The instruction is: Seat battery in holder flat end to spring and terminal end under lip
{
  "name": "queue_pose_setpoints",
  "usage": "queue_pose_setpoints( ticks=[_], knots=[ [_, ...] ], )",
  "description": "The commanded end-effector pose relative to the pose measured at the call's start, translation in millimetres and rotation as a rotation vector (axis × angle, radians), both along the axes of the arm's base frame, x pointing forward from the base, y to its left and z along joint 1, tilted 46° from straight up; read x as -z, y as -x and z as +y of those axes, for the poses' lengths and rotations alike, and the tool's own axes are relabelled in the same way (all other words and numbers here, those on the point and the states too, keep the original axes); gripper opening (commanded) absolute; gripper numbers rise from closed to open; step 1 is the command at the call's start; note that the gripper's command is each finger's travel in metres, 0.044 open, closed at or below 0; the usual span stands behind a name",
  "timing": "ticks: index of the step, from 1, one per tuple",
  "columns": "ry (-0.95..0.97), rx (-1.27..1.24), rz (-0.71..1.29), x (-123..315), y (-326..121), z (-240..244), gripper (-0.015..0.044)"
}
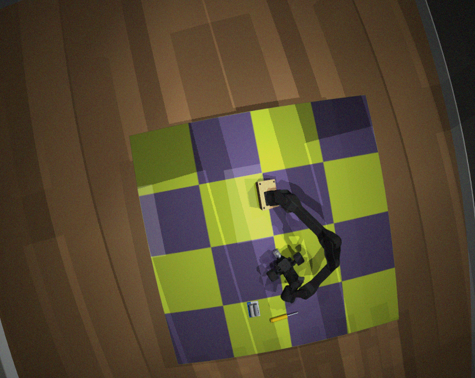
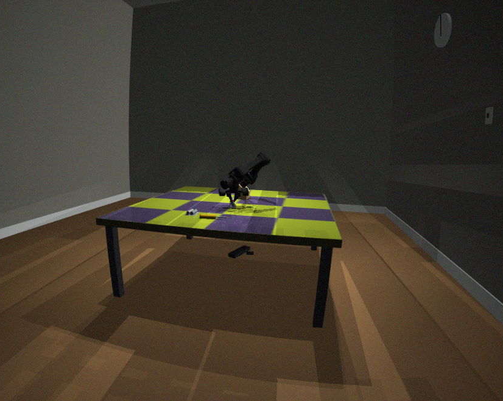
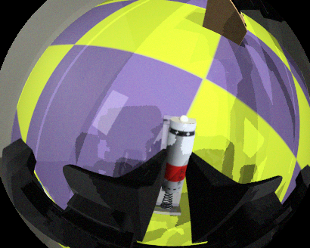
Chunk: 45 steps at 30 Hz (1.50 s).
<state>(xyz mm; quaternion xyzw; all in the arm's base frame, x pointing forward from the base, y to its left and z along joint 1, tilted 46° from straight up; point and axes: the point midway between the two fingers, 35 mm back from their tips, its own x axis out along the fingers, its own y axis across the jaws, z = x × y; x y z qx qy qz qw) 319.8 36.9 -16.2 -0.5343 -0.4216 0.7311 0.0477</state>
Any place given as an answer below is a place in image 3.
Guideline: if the white and red battery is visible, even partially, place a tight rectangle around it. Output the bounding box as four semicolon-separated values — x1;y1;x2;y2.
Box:
162;116;196;194

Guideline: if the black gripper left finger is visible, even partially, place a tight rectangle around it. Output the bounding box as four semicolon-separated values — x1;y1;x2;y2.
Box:
63;149;168;242

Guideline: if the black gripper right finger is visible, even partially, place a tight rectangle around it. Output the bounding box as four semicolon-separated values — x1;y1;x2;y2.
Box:
185;151;283;243

